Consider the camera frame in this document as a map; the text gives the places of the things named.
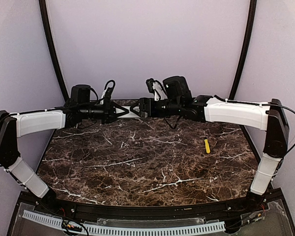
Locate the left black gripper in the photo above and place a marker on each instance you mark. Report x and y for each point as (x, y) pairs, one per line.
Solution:
(108, 111)

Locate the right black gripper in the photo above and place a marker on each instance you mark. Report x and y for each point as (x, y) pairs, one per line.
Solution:
(143, 107)

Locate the white remote control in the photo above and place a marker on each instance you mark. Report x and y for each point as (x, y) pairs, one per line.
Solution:
(128, 115)

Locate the yellow handled screwdriver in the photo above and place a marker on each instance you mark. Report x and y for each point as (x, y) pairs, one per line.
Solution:
(207, 147)

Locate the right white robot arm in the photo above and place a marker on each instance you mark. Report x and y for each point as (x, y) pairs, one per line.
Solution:
(172, 97)

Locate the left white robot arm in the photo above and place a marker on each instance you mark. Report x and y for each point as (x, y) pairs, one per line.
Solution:
(77, 108)

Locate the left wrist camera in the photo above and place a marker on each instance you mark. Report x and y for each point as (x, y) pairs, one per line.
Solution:
(107, 92)

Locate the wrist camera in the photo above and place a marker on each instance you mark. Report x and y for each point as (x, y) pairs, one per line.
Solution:
(107, 92)
(156, 88)

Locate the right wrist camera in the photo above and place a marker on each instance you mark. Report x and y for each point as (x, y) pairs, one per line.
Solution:
(156, 88)

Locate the black front table rail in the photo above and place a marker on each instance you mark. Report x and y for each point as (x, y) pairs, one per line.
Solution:
(228, 211)

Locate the left black frame post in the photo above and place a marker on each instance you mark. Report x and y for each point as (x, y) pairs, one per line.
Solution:
(52, 49)

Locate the black frame post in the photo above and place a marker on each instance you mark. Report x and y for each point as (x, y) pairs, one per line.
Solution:
(52, 49)
(245, 47)

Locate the right black frame post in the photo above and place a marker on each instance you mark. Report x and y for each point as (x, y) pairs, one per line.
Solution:
(245, 47)

